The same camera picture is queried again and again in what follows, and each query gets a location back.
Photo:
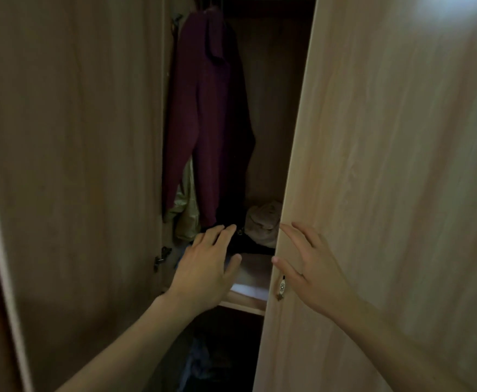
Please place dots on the white door knob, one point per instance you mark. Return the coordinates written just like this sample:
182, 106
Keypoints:
281, 286

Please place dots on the person's right middle finger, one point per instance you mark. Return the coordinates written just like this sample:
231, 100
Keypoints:
308, 234

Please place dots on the wooden wardrobe shelf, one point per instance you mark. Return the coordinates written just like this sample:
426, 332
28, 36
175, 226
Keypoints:
253, 281

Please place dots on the person's left forearm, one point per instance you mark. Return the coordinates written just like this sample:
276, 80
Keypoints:
128, 347

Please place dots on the wooden wardrobe body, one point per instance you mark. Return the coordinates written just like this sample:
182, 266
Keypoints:
273, 118

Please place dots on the person's right forearm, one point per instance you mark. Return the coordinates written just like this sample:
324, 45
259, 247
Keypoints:
402, 342

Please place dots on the black hanging garment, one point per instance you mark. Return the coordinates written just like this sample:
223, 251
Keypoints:
240, 151

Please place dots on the beige folded hat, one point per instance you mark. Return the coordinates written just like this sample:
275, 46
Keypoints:
265, 224

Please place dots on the maroon hanging garment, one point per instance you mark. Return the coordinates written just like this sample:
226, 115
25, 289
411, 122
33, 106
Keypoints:
201, 118

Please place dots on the plain wooden wardrobe door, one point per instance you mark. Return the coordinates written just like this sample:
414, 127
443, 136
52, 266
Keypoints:
75, 167

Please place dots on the person's right hand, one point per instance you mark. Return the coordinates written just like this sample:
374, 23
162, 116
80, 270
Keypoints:
318, 277

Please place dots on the person's left thumb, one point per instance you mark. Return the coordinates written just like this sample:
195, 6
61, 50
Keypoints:
235, 266

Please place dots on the person's right thumb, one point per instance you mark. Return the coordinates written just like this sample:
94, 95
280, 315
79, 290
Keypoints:
286, 268

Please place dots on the olive hanging garment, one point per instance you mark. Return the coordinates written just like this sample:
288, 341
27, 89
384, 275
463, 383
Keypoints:
188, 208

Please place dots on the wooden wardrobe door with knob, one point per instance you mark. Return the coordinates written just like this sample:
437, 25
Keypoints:
393, 167

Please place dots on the blue crumpled cloth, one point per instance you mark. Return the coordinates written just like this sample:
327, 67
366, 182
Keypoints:
197, 365

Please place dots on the person's left hand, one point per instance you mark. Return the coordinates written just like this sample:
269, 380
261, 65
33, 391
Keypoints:
199, 271

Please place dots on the person's left middle finger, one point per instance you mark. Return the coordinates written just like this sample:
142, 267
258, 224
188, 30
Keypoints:
214, 235

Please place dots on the metal door hinge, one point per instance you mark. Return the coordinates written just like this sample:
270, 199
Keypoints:
161, 257

